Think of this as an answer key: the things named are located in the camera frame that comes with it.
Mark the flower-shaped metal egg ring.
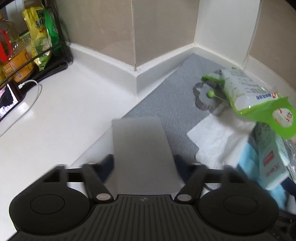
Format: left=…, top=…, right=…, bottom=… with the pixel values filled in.
left=194, top=78, right=231, bottom=117

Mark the grey card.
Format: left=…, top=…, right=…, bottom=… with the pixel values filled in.
left=108, top=116, right=182, bottom=195

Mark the grey counter mat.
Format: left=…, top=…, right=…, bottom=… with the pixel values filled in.
left=125, top=54, right=222, bottom=162

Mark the white blue milk carton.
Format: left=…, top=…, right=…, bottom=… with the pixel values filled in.
left=254, top=123, right=290, bottom=190

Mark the yellow seasoning packet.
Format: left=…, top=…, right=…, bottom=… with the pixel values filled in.
left=22, top=6, right=51, bottom=58

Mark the green white snack bag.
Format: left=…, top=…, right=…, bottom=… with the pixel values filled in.
left=202, top=68, right=295, bottom=139

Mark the green seasoning packet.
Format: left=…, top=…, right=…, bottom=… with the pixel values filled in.
left=44, top=9, right=60, bottom=47

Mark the smartphone with lit screen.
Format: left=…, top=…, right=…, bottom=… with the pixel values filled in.
left=0, top=81, right=23, bottom=121

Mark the light blue cloth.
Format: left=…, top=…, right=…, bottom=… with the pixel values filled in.
left=237, top=143, right=287, bottom=210

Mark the black wire spice rack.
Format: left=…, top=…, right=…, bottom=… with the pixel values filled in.
left=1, top=1, right=73, bottom=87

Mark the white paper towel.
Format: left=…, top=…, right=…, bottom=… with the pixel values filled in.
left=187, top=108, right=256, bottom=169

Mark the cooking oil bottle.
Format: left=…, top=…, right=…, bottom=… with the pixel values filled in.
left=1, top=14, right=34, bottom=83

